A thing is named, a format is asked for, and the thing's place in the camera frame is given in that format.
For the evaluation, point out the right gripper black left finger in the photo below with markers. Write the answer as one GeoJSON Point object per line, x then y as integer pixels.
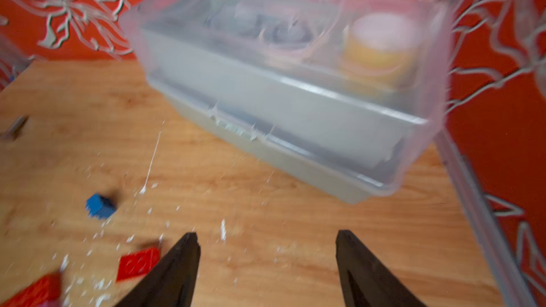
{"type": "Point", "coordinates": [172, 281]}

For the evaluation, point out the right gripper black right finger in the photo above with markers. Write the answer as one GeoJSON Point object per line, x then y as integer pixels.
{"type": "Point", "coordinates": [365, 280]}

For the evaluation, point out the blue lego brick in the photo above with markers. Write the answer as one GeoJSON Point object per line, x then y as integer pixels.
{"type": "Point", "coordinates": [100, 207]}

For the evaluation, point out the red lego brick centre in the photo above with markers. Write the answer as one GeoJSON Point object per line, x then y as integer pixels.
{"type": "Point", "coordinates": [138, 264]}

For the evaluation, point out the long red lego brick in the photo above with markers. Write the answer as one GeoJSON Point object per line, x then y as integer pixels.
{"type": "Point", "coordinates": [44, 292]}

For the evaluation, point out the clear plastic storage box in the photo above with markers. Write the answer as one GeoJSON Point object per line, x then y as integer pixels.
{"type": "Point", "coordinates": [265, 76]}

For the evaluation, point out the metal bolt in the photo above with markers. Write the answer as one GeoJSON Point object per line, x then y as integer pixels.
{"type": "Point", "coordinates": [13, 131]}

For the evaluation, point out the yellow tape roll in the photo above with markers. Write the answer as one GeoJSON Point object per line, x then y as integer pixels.
{"type": "Point", "coordinates": [381, 49]}

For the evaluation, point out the aluminium frame rail right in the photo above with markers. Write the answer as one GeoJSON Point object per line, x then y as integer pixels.
{"type": "Point", "coordinates": [506, 272]}

